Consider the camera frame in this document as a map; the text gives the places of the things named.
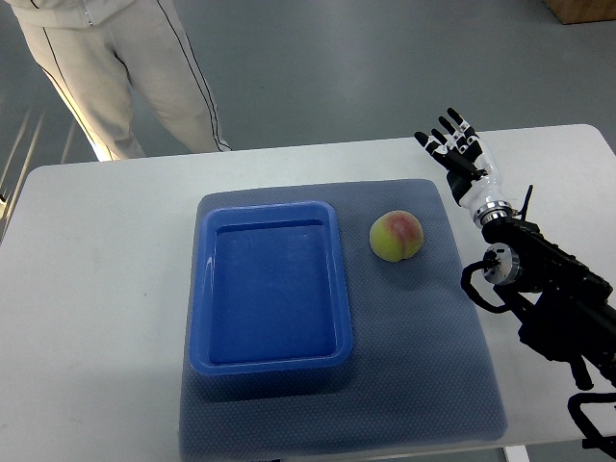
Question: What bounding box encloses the green red peach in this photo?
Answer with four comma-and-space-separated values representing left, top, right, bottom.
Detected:
369, 210, 424, 263

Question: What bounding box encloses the brown cardboard box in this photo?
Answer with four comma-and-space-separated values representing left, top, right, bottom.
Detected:
544, 0, 615, 25

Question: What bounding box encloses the blue plastic tray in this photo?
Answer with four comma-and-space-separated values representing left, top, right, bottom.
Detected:
188, 201, 353, 377

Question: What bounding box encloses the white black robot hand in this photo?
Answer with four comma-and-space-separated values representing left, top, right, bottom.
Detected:
415, 108, 514, 228

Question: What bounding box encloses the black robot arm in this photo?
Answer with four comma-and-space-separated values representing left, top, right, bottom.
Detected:
461, 200, 615, 456

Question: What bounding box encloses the person in beige trousers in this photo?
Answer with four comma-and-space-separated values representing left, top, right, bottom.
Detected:
9, 1, 230, 162

